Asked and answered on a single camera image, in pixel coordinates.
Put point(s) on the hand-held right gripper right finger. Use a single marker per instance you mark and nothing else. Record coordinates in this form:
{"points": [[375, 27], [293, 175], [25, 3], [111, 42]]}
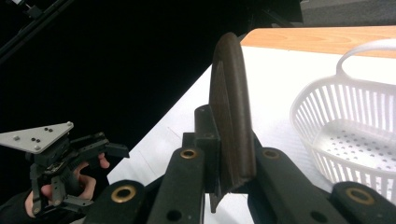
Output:
{"points": [[256, 141]]}

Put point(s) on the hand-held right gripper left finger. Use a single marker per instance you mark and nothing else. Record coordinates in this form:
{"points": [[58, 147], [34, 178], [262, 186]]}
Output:
{"points": [[207, 140]]}

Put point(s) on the white plastic basket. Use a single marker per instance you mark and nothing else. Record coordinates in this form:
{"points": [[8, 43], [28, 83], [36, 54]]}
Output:
{"points": [[348, 146]]}

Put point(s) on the black metal stand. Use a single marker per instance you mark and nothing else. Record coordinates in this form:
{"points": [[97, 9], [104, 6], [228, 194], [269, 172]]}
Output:
{"points": [[34, 23]]}

